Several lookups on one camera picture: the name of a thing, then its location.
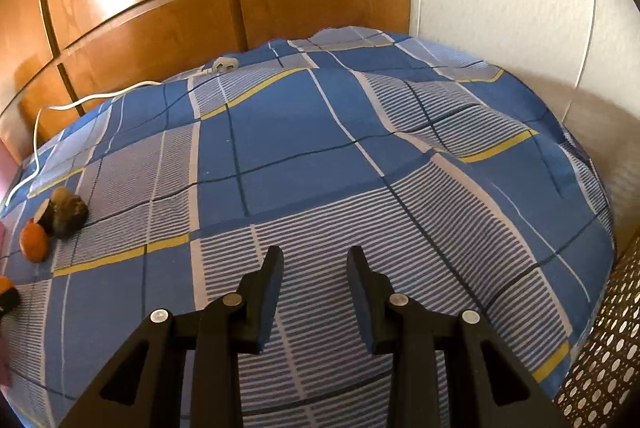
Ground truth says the greenish orange mandarin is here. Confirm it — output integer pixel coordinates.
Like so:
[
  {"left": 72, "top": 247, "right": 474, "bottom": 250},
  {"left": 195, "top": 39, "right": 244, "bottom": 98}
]
[{"left": 0, "top": 275, "right": 21, "bottom": 316}]

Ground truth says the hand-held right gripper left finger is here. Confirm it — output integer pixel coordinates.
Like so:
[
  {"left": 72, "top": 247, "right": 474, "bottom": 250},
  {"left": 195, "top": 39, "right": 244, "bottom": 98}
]
[{"left": 60, "top": 246, "right": 284, "bottom": 428}]

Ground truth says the white power cable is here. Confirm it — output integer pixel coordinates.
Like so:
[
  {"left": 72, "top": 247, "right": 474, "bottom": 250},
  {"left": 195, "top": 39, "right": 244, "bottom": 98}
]
[{"left": 2, "top": 65, "right": 221, "bottom": 209}]

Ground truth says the blue plaid tablecloth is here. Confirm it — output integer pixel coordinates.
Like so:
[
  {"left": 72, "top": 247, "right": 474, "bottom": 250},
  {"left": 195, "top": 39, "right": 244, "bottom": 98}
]
[{"left": 0, "top": 26, "right": 616, "bottom": 428}]

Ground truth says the wooden panelled wardrobe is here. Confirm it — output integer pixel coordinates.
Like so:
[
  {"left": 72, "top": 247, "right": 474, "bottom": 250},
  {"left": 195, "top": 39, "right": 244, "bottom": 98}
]
[{"left": 0, "top": 0, "right": 421, "bottom": 169}]

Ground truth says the brown perforated panel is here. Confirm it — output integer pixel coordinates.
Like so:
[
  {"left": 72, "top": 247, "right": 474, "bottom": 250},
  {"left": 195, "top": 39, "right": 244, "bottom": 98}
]
[{"left": 552, "top": 233, "right": 640, "bottom": 428}]

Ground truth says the pink electric kettle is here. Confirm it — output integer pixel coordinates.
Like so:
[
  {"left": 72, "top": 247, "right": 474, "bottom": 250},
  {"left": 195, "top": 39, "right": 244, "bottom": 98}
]
[{"left": 0, "top": 140, "right": 22, "bottom": 193}]

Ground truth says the dark brown wrinkled fruit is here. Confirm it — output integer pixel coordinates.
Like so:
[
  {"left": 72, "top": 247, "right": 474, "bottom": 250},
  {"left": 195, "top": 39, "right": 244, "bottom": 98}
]
[{"left": 52, "top": 195, "right": 90, "bottom": 239}]

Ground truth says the orange with dark slit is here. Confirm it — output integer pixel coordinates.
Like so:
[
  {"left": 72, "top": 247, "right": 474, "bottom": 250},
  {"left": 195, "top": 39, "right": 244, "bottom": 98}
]
[{"left": 20, "top": 219, "right": 50, "bottom": 263}]

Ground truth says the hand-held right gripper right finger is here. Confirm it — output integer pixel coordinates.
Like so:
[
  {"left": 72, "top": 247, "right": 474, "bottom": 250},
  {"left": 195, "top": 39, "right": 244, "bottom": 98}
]
[{"left": 346, "top": 246, "right": 571, "bottom": 428}]

